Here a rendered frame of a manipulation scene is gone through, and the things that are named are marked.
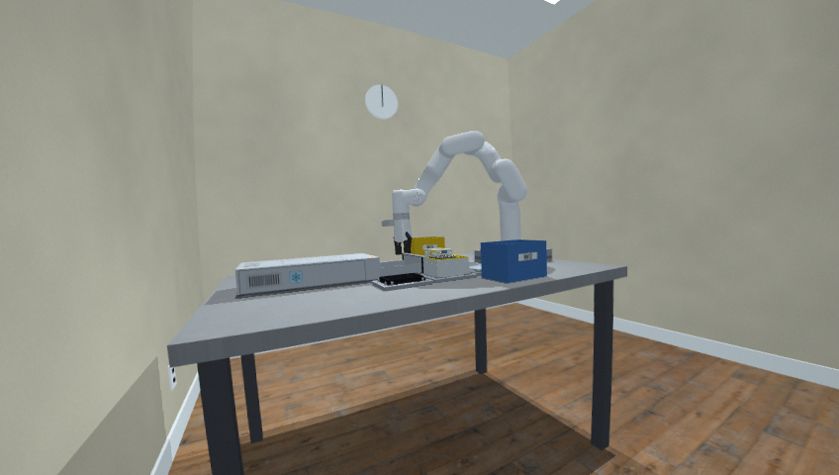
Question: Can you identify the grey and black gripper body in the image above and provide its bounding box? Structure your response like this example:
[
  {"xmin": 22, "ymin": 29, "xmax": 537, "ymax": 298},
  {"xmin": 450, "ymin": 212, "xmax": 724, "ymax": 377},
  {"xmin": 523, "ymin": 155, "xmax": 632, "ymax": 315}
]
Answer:
[{"xmin": 394, "ymin": 219, "xmax": 412, "ymax": 242}]

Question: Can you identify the yellow open-top bin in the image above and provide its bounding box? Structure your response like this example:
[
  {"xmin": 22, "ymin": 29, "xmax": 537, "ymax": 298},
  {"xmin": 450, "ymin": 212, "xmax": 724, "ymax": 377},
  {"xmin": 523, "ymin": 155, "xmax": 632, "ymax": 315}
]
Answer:
[{"xmin": 411, "ymin": 237, "xmax": 445, "ymax": 255}]

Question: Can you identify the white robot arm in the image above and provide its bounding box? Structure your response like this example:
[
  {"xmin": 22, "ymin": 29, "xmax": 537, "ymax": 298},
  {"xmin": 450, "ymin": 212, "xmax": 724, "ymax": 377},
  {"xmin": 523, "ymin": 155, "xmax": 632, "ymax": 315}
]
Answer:
[{"xmin": 382, "ymin": 131, "xmax": 527, "ymax": 241}]

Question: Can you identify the dark blue bin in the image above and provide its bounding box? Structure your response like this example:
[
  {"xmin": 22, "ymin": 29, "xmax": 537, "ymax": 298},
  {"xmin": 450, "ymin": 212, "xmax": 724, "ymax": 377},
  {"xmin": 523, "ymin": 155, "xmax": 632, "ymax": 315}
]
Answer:
[{"xmin": 481, "ymin": 239, "xmax": 547, "ymax": 283}]

